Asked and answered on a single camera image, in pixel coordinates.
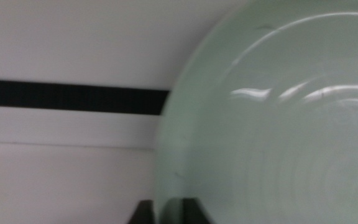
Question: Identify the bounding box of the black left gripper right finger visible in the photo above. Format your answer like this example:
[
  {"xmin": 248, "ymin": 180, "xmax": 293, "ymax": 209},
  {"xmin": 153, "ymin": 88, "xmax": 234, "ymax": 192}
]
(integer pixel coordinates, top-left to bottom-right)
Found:
[{"xmin": 183, "ymin": 197, "xmax": 213, "ymax": 224}]

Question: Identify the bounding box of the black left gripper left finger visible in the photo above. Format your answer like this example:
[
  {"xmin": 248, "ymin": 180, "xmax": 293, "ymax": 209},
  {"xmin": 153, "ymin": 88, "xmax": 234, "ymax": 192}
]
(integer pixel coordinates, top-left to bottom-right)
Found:
[{"xmin": 127, "ymin": 199, "xmax": 155, "ymax": 224}]

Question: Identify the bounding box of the pale green shallow bowl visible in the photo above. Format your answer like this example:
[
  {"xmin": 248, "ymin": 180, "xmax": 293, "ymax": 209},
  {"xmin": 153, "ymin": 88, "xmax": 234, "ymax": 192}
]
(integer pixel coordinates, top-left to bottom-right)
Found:
[{"xmin": 154, "ymin": 0, "xmax": 358, "ymax": 224}]

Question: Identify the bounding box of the grey table cable hatch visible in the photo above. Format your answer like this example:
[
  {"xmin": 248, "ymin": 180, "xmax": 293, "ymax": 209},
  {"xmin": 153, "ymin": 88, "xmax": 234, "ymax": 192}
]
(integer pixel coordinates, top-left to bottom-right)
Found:
[{"xmin": 0, "ymin": 0, "xmax": 239, "ymax": 149}]

